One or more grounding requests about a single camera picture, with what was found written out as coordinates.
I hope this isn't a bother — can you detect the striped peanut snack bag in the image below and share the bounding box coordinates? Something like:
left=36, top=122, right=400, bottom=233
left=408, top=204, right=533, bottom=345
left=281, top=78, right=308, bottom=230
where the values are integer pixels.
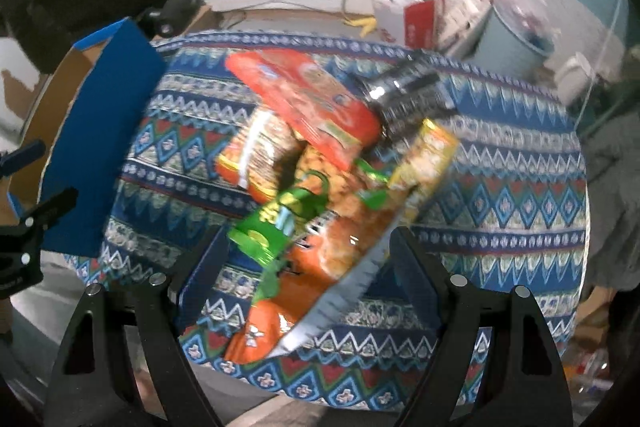
left=215, top=106, right=306, bottom=204

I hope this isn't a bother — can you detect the pale blue waste bin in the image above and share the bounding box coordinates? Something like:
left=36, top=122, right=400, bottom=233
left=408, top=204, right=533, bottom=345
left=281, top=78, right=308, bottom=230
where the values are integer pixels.
left=471, top=0, right=555, bottom=81

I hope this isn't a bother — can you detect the small yellow snack packet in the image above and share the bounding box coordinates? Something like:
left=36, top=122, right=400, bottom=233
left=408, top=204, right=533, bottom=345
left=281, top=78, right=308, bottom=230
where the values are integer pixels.
left=387, top=118, right=459, bottom=225

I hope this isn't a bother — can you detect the cardboard box blue rim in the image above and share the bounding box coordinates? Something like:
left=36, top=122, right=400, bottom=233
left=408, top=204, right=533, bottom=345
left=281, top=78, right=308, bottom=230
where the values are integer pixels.
left=9, top=18, right=166, bottom=258

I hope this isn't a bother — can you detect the green pea snack bag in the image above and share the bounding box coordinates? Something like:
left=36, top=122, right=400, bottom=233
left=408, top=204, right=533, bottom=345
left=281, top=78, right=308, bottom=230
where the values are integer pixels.
left=228, top=170, right=330, bottom=268

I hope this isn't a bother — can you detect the blue patterned bed cloth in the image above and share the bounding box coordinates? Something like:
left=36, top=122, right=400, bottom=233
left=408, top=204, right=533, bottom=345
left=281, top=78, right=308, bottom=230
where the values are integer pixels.
left=70, top=30, right=588, bottom=411

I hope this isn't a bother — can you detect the black snack packet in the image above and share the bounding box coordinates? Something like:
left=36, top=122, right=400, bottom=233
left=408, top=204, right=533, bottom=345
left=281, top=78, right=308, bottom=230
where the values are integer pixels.
left=357, top=57, right=457, bottom=142

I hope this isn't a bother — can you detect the black round device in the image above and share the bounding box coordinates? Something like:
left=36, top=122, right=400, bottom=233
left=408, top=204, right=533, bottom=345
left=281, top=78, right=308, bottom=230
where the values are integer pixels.
left=136, top=0, right=205, bottom=39

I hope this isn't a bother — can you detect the small cardboard box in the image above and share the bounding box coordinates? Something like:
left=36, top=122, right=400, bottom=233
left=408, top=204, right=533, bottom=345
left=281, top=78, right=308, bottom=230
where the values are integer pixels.
left=184, top=5, right=224, bottom=34

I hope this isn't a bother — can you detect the red flat snack bag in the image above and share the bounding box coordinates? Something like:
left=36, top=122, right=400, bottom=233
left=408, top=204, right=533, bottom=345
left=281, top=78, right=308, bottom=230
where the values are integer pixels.
left=226, top=49, right=382, bottom=171

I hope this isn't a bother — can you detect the orange green snack bag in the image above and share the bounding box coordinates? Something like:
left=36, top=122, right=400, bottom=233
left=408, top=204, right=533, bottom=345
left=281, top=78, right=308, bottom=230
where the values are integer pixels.
left=224, top=184, right=407, bottom=364

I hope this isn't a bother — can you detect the white red paper bag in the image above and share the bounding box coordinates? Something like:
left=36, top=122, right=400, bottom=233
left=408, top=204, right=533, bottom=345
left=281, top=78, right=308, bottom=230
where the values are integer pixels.
left=371, top=0, right=446, bottom=50

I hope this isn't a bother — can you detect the white kettle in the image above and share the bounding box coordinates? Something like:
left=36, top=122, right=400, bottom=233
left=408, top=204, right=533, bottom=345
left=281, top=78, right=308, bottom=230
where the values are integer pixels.
left=553, top=53, right=594, bottom=106

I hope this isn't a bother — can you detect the left hand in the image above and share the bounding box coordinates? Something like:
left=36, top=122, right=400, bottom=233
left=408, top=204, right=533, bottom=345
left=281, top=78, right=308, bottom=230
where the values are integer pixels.
left=0, top=299, right=13, bottom=345

